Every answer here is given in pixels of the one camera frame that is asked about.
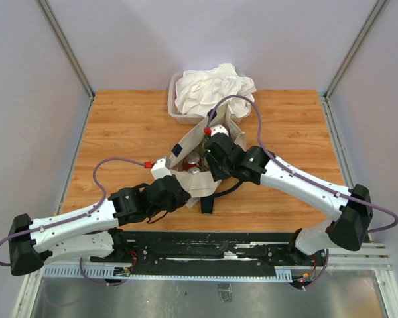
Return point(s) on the white crumpled cloth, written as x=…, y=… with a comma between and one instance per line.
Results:
x=215, y=89

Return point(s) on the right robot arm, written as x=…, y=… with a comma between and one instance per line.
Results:
x=347, y=210

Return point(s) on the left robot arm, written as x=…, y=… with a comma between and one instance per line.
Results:
x=32, y=239

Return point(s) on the white plastic basket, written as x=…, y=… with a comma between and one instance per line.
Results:
x=175, y=106

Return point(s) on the red soda can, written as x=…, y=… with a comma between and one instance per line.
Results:
x=194, y=170
x=193, y=159

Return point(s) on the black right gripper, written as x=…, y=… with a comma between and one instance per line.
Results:
x=216, y=174

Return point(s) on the clear glass bottle green cap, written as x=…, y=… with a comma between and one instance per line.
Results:
x=202, y=144

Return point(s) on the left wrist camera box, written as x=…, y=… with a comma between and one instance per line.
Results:
x=160, y=168

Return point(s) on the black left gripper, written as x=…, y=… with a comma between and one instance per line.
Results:
x=182, y=199

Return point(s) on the cream canvas tote bag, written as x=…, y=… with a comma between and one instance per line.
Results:
x=202, y=187

